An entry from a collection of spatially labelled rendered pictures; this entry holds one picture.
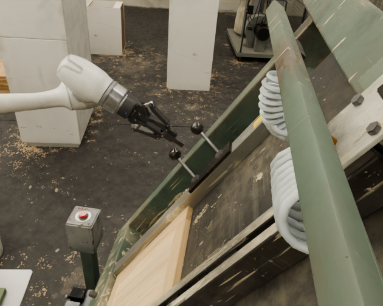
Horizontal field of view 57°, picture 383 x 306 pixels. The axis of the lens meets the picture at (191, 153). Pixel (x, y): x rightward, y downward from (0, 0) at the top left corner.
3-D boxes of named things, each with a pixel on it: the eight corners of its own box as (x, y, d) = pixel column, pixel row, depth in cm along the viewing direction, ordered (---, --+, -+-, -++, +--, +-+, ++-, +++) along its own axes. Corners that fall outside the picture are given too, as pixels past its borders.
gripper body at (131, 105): (131, 88, 113) (155, 104, 115) (118, 107, 117) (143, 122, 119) (124, 98, 107) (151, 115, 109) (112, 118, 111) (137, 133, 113)
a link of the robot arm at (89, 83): (117, 74, 107) (112, 84, 119) (70, 42, 103) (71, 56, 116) (97, 103, 104) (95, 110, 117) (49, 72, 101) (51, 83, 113)
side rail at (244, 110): (151, 227, 163) (131, 216, 161) (340, 34, 105) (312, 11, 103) (148, 238, 158) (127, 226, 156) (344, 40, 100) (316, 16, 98)
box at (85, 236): (79, 232, 171) (75, 204, 161) (103, 235, 170) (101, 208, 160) (69, 251, 161) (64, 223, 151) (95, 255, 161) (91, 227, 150)
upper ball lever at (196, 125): (222, 159, 104) (192, 126, 107) (230, 151, 102) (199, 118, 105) (216, 163, 101) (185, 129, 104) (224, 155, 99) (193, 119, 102)
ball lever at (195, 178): (198, 184, 111) (171, 152, 113) (205, 176, 109) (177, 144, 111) (191, 187, 107) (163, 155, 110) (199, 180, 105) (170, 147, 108)
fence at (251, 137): (124, 267, 141) (116, 262, 140) (298, 95, 91) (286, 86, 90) (121, 277, 137) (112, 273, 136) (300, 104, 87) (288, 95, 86)
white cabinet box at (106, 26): (90, 44, 604) (86, -1, 562) (125, 46, 608) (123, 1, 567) (85, 53, 567) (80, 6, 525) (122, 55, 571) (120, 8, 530)
